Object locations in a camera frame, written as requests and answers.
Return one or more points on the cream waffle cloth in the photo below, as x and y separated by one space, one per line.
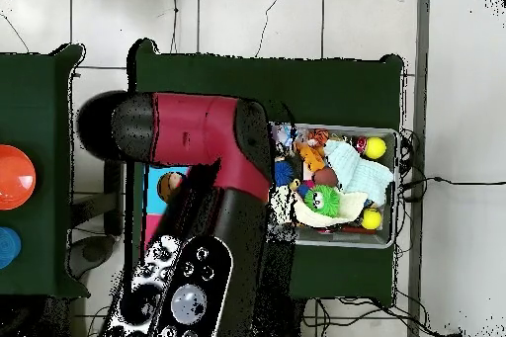
312 214

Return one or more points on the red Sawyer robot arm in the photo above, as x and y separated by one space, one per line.
197 131

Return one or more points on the wooden box with three holes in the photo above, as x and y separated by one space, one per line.
156 194

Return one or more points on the shallow clear mesh bin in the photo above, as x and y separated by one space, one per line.
340 240

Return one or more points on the blue spiky ball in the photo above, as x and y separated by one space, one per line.
284 174

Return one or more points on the crushed clear plastic bottle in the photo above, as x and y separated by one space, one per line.
285 133

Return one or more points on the brown toy football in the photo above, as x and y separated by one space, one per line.
325 177

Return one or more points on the orange tiger plush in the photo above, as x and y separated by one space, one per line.
319 136

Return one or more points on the green fuzzy googly-eyed toy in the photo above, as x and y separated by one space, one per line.
322 201

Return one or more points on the dark green table cloth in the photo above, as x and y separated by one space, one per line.
316 88
39 115

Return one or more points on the light blue waffle cloth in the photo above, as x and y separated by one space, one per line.
363 175

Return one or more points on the yellow ball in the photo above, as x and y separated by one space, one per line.
374 147
371 219

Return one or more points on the grey stand foot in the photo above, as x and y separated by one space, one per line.
93 252

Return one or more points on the orange plastic bowl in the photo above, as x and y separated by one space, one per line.
16 177

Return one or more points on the blue ribbed cup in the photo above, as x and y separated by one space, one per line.
8 248

